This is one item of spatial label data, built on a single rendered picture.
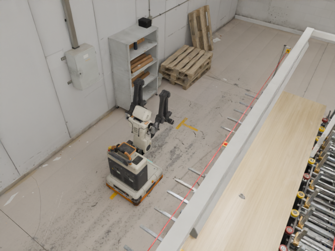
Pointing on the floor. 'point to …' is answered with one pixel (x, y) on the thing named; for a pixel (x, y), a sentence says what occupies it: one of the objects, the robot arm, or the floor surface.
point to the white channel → (196, 199)
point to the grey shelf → (124, 36)
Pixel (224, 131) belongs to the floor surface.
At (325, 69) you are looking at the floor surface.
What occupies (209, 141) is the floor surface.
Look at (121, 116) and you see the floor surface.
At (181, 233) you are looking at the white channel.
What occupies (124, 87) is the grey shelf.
